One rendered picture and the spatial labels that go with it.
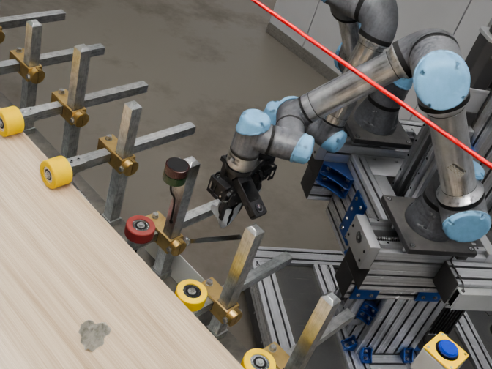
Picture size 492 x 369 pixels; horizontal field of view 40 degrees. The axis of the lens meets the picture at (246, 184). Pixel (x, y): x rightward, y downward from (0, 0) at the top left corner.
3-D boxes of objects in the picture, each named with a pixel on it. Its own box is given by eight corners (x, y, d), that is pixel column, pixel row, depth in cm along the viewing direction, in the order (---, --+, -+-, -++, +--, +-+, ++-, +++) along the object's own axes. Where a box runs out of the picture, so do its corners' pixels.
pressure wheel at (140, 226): (137, 239, 192) (143, 209, 185) (154, 257, 188) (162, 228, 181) (114, 249, 186) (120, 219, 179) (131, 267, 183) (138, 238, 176)
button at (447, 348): (442, 340, 134) (446, 335, 133) (458, 354, 132) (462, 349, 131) (432, 349, 131) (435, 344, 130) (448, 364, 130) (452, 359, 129)
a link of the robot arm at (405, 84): (392, 113, 217) (409, 77, 209) (358, 91, 222) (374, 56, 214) (408, 102, 226) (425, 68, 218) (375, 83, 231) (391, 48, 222)
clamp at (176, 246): (155, 222, 195) (158, 210, 192) (184, 252, 189) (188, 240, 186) (140, 229, 191) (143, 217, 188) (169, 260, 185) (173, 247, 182)
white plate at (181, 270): (146, 248, 203) (152, 225, 197) (201, 307, 191) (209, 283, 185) (145, 249, 203) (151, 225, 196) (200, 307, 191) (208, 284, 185)
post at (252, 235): (210, 340, 192) (255, 220, 162) (218, 348, 190) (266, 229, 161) (201, 345, 189) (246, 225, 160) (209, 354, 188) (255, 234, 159)
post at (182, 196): (158, 277, 201) (192, 153, 172) (165, 285, 200) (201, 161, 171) (148, 282, 199) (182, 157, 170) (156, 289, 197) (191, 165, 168)
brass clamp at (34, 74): (24, 61, 222) (25, 47, 219) (46, 82, 216) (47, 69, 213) (6, 64, 218) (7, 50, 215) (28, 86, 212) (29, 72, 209)
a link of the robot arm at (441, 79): (484, 207, 181) (457, 25, 150) (496, 244, 169) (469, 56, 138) (438, 215, 184) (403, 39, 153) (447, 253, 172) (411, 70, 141)
